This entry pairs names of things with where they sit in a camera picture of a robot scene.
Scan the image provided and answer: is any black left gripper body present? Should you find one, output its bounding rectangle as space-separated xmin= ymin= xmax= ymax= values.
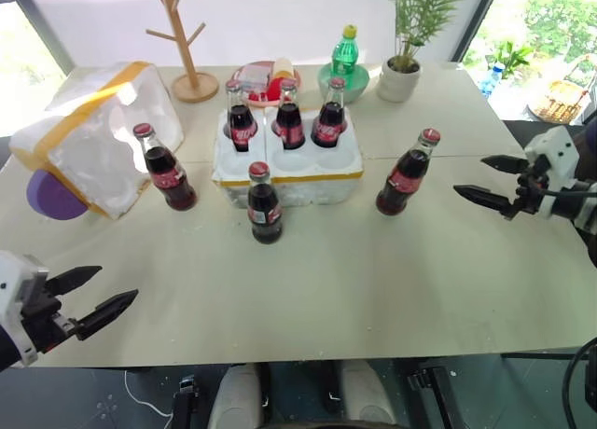
xmin=21 ymin=278 xmax=81 ymax=355

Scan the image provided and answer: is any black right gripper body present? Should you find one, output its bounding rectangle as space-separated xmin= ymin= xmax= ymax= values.
xmin=509 ymin=154 xmax=550 ymax=219

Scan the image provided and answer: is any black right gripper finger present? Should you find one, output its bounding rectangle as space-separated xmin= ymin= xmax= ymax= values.
xmin=480 ymin=154 xmax=531 ymax=176
xmin=452 ymin=184 xmax=515 ymax=221

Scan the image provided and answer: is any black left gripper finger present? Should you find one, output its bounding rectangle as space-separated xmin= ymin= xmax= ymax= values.
xmin=46 ymin=265 xmax=104 ymax=298
xmin=76 ymin=288 xmax=140 ymax=341

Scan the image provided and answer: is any glass cola bottle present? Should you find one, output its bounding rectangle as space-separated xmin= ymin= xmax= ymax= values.
xmin=375 ymin=127 xmax=443 ymax=217
xmin=310 ymin=76 xmax=349 ymax=149
xmin=246 ymin=160 xmax=285 ymax=245
xmin=271 ymin=78 xmax=307 ymax=151
xmin=225 ymin=78 xmax=259 ymax=153
xmin=132 ymin=121 xmax=199 ymax=213

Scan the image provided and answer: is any white foam box yellow tape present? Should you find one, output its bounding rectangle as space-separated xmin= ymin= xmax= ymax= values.
xmin=8 ymin=61 xmax=185 ymax=222

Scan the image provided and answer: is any wicker basket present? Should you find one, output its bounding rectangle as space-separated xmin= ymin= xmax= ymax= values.
xmin=526 ymin=78 xmax=587 ymax=125

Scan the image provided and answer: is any purple round disc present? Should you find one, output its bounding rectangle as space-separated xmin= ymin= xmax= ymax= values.
xmin=25 ymin=169 xmax=90 ymax=222

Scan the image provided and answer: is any blue capped water bottle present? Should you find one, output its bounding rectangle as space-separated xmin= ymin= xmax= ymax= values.
xmin=479 ymin=62 xmax=507 ymax=100

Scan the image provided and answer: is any white ribbed plant pot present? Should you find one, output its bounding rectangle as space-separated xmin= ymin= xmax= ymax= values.
xmin=376 ymin=56 xmax=423 ymax=104

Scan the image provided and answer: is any white rounded robot leg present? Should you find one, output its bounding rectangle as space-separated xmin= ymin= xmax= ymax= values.
xmin=206 ymin=363 xmax=263 ymax=429
xmin=340 ymin=360 xmax=398 ymax=429

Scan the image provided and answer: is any green bowl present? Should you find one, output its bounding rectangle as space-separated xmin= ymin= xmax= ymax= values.
xmin=317 ymin=63 xmax=371 ymax=105

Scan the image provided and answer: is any green fern plant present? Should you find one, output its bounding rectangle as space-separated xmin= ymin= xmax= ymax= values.
xmin=388 ymin=0 xmax=468 ymax=74

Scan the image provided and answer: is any green plastic soda bottle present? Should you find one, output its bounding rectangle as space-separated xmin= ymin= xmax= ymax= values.
xmin=330 ymin=23 xmax=361 ymax=76

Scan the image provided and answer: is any pink round tray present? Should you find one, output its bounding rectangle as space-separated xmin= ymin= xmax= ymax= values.
xmin=230 ymin=60 xmax=307 ymax=109

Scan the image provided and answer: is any wooden branch rack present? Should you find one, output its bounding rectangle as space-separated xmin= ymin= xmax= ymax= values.
xmin=145 ymin=0 xmax=221 ymax=104

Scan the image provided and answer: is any red round item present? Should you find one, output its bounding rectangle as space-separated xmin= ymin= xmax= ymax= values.
xmin=248 ymin=76 xmax=286 ymax=104

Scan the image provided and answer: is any cream cylinder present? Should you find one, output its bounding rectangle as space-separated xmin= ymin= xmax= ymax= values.
xmin=271 ymin=56 xmax=296 ymax=79

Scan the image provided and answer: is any pink white packet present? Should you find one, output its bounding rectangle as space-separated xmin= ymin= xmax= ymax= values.
xmin=237 ymin=62 xmax=274 ymax=89

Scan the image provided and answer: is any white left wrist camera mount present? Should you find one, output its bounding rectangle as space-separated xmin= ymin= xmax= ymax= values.
xmin=0 ymin=250 xmax=50 ymax=367

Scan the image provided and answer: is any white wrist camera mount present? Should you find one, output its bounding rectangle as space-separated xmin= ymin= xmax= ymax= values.
xmin=0 ymin=250 xmax=50 ymax=367
xmin=523 ymin=125 xmax=580 ymax=215

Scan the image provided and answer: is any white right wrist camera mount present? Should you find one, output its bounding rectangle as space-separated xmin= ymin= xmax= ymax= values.
xmin=523 ymin=125 xmax=580 ymax=215

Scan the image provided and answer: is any white floor cable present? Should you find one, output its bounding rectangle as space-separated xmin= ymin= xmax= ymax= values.
xmin=122 ymin=369 xmax=174 ymax=422

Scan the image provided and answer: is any black table frame bracket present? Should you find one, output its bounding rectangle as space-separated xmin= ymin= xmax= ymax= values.
xmin=171 ymin=374 xmax=202 ymax=429
xmin=405 ymin=367 xmax=457 ymax=429

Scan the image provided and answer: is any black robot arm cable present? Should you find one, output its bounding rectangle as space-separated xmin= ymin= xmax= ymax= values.
xmin=561 ymin=337 xmax=597 ymax=417

